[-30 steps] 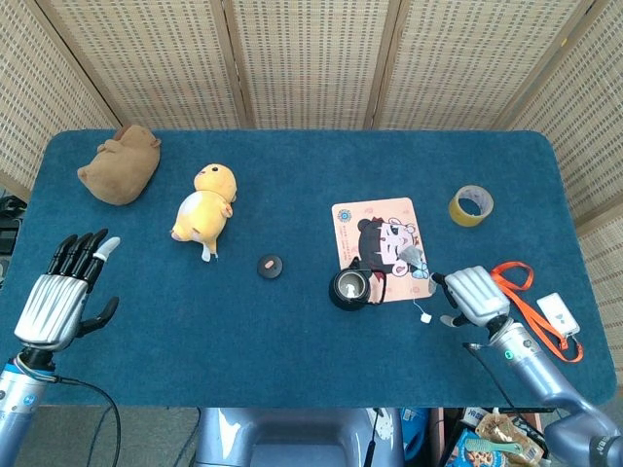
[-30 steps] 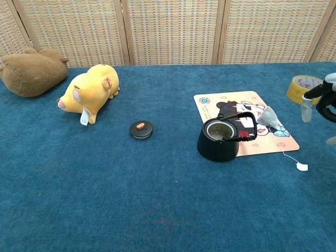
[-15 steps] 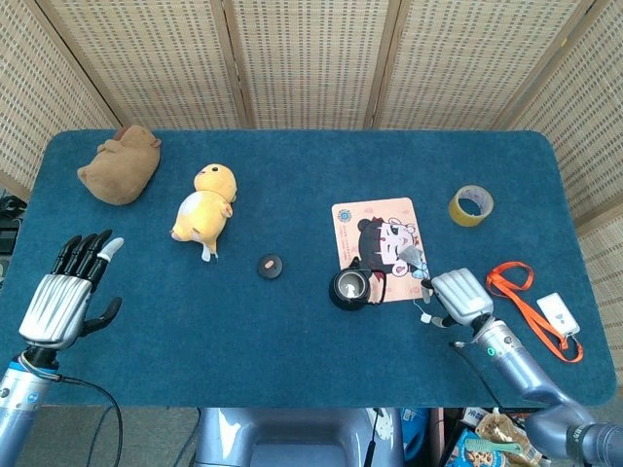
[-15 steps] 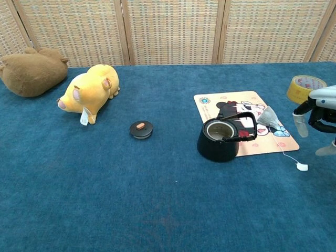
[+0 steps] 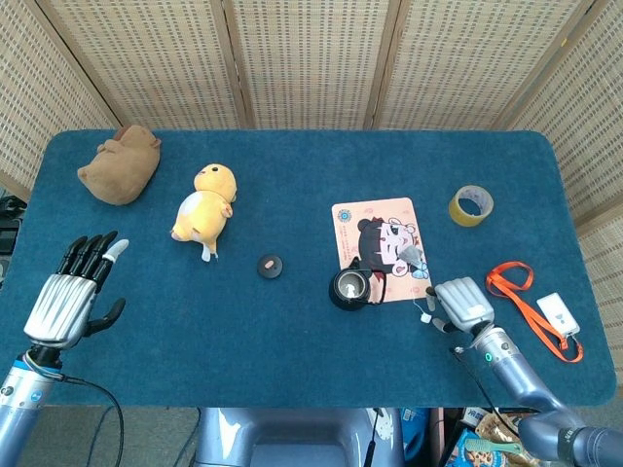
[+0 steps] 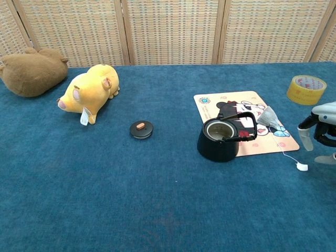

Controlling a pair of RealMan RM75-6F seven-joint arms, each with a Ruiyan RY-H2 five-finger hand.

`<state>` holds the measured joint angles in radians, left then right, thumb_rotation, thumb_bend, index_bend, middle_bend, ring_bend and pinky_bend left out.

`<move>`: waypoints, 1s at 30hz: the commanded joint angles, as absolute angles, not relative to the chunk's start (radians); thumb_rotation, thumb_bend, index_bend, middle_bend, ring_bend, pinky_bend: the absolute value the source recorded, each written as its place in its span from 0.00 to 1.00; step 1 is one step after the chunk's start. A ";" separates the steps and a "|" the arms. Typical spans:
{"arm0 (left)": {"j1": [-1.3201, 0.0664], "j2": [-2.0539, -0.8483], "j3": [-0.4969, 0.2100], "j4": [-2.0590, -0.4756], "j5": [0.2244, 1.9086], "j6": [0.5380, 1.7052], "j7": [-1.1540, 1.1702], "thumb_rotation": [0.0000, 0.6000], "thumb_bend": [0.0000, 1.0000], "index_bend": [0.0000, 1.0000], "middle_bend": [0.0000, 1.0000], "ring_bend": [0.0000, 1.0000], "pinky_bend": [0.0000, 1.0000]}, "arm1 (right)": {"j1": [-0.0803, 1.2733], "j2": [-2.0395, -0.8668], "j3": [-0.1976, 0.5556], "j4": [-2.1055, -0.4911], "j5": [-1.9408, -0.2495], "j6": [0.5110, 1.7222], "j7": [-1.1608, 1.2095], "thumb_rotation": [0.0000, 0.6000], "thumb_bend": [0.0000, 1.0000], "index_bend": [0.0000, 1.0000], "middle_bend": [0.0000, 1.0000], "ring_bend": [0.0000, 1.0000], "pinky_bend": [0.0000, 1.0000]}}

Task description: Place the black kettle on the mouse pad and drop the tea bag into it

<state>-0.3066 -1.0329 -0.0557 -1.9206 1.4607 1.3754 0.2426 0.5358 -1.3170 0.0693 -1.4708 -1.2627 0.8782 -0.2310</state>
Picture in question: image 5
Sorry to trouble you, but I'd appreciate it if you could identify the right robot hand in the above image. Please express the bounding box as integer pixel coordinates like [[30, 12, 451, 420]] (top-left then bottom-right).
[[425, 276, 496, 337]]

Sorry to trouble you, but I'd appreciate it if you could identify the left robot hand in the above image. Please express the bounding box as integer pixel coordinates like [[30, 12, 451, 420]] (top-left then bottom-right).
[[22, 230, 130, 350]]

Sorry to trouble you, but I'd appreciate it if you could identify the grey pyramid tea bag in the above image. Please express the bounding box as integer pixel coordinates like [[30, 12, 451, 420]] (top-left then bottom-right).
[[398, 245, 434, 325]]

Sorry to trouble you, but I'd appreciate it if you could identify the black teapot with handle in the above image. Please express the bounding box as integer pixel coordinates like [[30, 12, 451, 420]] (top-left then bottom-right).
[[328, 257, 388, 310]]

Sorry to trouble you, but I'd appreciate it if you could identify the beige snack bag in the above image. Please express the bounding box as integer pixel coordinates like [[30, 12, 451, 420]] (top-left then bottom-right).
[[474, 411, 525, 466]]

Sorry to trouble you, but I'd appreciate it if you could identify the black teapot lid orange knob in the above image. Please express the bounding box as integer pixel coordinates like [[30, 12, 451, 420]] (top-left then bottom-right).
[[256, 254, 285, 280]]

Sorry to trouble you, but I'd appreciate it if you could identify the yellow packing tape roll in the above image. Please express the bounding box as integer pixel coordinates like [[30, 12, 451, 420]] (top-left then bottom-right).
[[448, 184, 495, 228]]

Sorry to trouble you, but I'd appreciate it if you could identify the white badge card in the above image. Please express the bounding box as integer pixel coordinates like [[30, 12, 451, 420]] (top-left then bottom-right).
[[535, 292, 581, 338]]

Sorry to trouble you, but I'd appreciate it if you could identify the black equipment beside table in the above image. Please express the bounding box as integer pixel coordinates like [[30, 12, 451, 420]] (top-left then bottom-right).
[[0, 194, 25, 257]]

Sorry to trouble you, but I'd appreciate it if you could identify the cartoon girl mouse pad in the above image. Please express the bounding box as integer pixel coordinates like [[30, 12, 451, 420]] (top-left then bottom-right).
[[331, 197, 434, 304]]

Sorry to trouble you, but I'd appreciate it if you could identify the green comb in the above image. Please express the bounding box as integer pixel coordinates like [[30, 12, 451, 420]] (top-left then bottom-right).
[[464, 437, 520, 457]]

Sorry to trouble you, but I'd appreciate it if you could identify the brown plush toy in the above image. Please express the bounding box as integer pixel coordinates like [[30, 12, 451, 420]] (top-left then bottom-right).
[[76, 125, 163, 206]]

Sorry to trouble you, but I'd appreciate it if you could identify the blue printed snack box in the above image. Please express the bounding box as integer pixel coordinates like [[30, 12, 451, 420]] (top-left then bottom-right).
[[440, 427, 493, 467]]

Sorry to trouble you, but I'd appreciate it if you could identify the yellow plush toy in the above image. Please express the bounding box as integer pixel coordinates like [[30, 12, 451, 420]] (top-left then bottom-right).
[[169, 163, 238, 263]]

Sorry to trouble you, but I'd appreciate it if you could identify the blue table carpet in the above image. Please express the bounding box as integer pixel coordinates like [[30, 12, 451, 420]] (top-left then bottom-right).
[[0, 128, 618, 409]]

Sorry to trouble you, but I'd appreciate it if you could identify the grey robot torso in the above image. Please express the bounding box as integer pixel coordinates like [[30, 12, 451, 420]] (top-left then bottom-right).
[[194, 407, 405, 467]]

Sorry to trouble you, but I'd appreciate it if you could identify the woven wooden folding screen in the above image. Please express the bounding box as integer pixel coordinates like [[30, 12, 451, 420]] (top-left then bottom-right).
[[0, 0, 623, 312]]

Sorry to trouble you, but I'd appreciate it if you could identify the orange lanyard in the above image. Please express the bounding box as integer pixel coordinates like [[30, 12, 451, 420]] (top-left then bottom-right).
[[485, 261, 585, 364]]

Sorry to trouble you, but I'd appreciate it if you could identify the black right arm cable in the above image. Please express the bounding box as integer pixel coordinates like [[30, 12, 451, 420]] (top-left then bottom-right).
[[453, 345, 522, 434]]

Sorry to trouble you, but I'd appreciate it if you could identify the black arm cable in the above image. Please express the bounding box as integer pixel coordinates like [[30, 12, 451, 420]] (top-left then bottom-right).
[[453, 345, 522, 434], [57, 374, 126, 467]]

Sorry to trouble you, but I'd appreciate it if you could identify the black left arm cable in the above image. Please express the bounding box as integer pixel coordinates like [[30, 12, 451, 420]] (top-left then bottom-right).
[[57, 374, 126, 467]]

